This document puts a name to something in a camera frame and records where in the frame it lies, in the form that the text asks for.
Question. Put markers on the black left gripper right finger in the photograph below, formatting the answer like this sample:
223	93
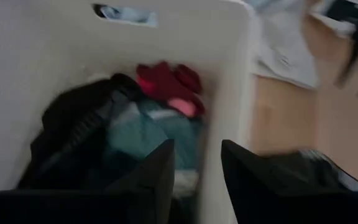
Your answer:
259	199

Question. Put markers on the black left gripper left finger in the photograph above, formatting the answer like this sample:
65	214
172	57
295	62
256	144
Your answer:
141	193

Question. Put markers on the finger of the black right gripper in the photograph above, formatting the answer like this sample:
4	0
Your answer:
351	59

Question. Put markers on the teal dotted shirt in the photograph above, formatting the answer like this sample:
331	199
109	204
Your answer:
141	133

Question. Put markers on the white garment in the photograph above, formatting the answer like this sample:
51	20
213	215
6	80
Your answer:
281	46

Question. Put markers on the black sweater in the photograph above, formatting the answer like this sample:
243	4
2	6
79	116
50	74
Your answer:
73	124

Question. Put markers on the maroon sock with pink toe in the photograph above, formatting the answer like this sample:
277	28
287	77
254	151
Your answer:
188	81

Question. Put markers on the white plastic laundry basket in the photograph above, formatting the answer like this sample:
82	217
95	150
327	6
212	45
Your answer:
42	46

